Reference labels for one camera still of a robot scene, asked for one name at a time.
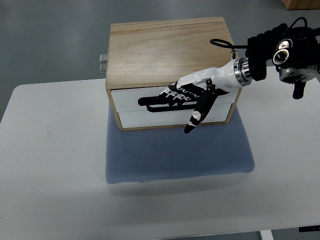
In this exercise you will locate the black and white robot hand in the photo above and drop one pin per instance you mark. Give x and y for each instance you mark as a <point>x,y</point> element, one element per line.
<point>204,87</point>

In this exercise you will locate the black bracket under table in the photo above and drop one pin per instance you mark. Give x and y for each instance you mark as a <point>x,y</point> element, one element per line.
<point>307,229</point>

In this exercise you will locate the brown cardboard box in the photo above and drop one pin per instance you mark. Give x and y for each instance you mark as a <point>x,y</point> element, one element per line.
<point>301,4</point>

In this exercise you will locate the blue-grey textured mat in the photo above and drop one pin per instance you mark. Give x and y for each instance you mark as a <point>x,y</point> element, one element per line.
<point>138,156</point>

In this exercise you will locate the white lower drawer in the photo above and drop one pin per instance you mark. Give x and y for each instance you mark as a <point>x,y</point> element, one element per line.
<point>134,116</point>

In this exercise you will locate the grey metal table clamp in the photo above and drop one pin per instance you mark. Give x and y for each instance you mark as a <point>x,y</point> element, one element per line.
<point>103,60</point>

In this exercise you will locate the white table leg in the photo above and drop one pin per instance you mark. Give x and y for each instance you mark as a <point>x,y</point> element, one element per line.
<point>266,235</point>

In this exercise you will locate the wooden two-drawer cabinet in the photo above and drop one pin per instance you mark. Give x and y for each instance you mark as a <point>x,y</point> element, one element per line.
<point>157,53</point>

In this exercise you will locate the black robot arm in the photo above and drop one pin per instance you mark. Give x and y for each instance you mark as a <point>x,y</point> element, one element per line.
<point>293,50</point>

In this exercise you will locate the white drawer black handle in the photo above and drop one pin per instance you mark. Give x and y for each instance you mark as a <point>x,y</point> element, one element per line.
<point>126,100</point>

